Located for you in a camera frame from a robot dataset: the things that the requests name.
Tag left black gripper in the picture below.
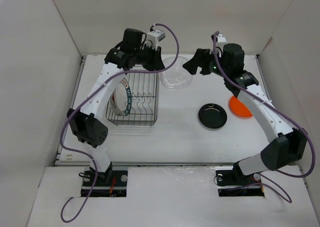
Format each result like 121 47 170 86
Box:
133 43 165 72

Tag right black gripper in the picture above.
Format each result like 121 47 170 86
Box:
182 47 230 79

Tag clear glass plate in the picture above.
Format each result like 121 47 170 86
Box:
159 56 193 90

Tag white plate green rim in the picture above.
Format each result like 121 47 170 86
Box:
115 78 133 117

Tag white plate red characters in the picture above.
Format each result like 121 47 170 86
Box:
109 89 121 116

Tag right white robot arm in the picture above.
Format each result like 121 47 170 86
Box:
182 43 307 185

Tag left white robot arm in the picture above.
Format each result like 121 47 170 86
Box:
67 27 166 186

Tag orange plate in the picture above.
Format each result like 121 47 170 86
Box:
228 96 253 118

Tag grey wire dish rack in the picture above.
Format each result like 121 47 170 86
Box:
105 73 160 126

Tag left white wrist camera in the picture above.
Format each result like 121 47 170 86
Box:
144 29 166 50

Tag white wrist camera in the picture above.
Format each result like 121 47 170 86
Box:
216 34 228 49
144 29 166 50

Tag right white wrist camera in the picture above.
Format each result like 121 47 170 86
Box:
216 34 228 49

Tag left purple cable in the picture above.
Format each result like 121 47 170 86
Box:
60 23 181 223

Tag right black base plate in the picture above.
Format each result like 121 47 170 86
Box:
213 168 265 197

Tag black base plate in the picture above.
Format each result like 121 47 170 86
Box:
213 168 265 197
78 168 128 198

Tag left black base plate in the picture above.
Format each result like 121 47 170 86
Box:
78 168 128 198

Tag aluminium rail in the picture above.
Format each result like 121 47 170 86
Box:
54 161 291 167

